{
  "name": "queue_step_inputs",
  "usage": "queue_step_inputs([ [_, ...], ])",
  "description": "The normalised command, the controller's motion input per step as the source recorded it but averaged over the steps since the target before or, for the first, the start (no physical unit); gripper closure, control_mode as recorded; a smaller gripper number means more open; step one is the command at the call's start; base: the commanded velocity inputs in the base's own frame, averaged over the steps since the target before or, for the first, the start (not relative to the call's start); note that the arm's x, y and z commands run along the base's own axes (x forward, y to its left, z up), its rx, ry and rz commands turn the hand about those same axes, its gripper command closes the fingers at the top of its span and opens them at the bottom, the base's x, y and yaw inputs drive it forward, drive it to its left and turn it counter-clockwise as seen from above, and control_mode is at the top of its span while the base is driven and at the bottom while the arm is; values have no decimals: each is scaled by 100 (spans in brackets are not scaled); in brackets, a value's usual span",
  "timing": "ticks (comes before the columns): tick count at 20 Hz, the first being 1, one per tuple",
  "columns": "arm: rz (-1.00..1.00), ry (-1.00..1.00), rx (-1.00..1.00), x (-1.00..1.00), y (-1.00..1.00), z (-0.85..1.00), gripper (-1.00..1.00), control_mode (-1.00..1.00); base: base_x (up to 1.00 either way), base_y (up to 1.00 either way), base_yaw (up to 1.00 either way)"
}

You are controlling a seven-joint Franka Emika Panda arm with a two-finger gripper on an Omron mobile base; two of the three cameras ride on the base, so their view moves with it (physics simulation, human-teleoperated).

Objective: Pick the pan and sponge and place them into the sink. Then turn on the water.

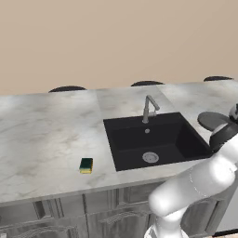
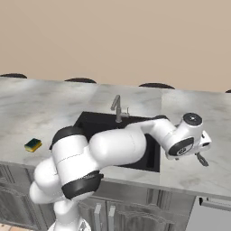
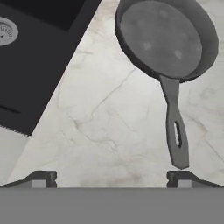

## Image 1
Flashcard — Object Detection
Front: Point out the black kitchen sink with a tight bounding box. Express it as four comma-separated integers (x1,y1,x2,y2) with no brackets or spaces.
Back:
102,112,215,173

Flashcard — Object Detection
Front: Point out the green and yellow sponge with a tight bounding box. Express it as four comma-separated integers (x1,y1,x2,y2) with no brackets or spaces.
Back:
78,157,94,175

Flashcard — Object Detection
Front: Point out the grey frying pan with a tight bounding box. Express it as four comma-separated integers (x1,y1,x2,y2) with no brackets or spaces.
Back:
197,111,232,132

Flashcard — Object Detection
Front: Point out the grey metal tap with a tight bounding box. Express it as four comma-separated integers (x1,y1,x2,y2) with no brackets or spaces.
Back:
141,94,162,125

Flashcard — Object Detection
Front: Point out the black round stool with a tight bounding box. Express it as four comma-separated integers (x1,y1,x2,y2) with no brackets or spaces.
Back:
129,80,165,87
47,86,88,94
203,75,235,83

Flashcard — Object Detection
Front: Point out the grey cupboard door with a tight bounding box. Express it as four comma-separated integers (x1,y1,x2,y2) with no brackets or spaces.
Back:
0,195,87,238
180,185,238,238
83,181,162,238

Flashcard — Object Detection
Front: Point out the light grey appliance front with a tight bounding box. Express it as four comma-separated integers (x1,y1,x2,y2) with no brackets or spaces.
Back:
214,192,238,233

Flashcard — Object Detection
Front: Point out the grey cupboard handle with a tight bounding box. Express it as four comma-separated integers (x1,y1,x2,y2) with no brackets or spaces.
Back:
106,209,152,225
0,224,79,238

